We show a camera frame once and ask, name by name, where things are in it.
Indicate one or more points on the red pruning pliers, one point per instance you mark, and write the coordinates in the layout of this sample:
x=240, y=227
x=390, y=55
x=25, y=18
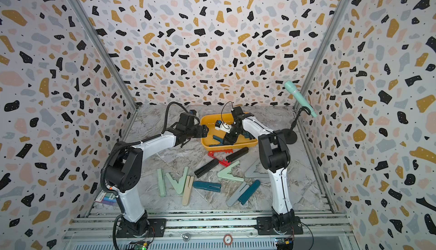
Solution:
x=218, y=156

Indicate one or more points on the black microphone stand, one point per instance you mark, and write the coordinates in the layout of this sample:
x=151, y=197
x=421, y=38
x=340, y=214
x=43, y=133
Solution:
x=291, y=136

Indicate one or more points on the mint open pruning pliers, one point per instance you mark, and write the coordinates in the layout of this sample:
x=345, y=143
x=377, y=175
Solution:
x=226, y=173

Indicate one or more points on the beige pruning pliers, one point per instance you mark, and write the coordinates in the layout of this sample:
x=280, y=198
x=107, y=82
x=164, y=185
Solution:
x=187, y=190

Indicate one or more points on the grey open pruning pliers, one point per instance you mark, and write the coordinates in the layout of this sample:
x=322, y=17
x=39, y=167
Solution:
x=252, y=172

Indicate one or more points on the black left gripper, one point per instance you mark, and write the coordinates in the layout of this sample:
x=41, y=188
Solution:
x=202, y=129

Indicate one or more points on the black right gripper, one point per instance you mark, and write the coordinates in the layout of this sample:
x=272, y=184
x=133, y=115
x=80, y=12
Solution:
x=230, y=140

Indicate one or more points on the rainbow marker pack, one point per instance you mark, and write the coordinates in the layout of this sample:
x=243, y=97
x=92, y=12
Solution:
x=106, y=198

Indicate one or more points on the mint closed pruning pliers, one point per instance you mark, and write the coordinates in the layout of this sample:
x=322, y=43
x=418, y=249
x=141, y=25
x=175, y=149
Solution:
x=161, y=183

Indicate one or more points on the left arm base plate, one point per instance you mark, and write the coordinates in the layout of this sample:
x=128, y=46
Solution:
x=151, y=228

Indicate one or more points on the mint V pruning pliers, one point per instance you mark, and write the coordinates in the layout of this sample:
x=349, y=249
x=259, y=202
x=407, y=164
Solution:
x=180, y=184

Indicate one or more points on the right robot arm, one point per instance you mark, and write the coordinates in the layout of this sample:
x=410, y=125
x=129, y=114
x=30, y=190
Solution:
x=273, y=152

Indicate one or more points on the grey pruning pliers lower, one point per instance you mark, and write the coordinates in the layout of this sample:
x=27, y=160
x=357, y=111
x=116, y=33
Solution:
x=237, y=194

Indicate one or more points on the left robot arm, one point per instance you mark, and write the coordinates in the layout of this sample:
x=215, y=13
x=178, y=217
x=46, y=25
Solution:
x=122, y=170

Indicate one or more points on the aluminium frame rail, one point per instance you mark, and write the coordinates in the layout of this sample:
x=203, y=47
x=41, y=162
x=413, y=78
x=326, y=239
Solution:
x=238, y=230

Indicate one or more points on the mint green microphone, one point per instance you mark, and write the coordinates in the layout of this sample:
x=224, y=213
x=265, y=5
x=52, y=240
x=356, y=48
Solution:
x=292, y=89

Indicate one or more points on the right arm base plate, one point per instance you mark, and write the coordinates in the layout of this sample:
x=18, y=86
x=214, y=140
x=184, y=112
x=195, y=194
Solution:
x=275, y=225

